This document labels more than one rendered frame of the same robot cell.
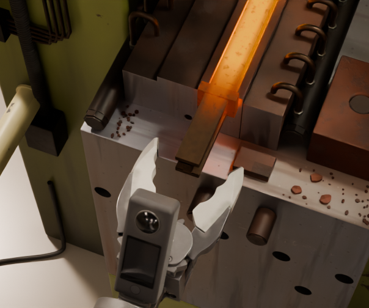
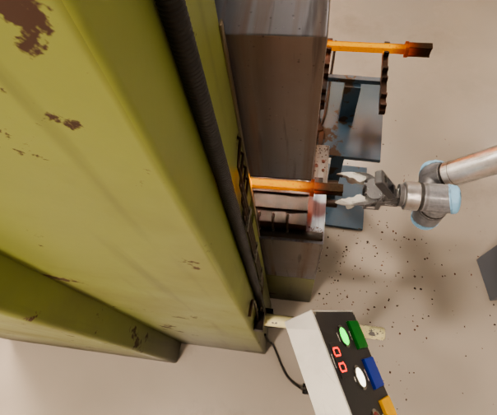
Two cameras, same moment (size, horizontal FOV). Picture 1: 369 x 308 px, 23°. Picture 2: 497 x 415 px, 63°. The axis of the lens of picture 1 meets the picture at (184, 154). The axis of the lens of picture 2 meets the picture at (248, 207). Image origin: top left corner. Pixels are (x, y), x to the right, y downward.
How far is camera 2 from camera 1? 1.02 m
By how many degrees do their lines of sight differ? 40
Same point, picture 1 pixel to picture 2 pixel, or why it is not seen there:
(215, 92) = (313, 185)
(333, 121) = not seen: hidden behind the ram
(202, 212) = (359, 179)
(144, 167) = (350, 200)
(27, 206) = (253, 367)
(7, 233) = (268, 372)
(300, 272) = not seen: hidden behind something
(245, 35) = (284, 184)
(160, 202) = (380, 174)
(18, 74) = not seen: hidden behind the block
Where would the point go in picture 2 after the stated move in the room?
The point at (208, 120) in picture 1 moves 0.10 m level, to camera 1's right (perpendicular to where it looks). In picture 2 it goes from (325, 185) to (315, 159)
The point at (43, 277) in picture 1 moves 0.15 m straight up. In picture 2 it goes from (285, 347) to (285, 344)
